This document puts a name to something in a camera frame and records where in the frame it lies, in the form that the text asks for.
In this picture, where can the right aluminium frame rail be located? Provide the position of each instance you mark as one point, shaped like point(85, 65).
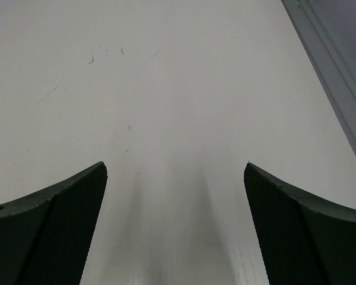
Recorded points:
point(327, 31)

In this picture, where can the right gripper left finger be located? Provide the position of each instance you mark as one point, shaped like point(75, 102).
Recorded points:
point(45, 236)

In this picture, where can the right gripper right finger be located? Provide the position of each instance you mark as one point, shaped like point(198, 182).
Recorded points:
point(303, 238)

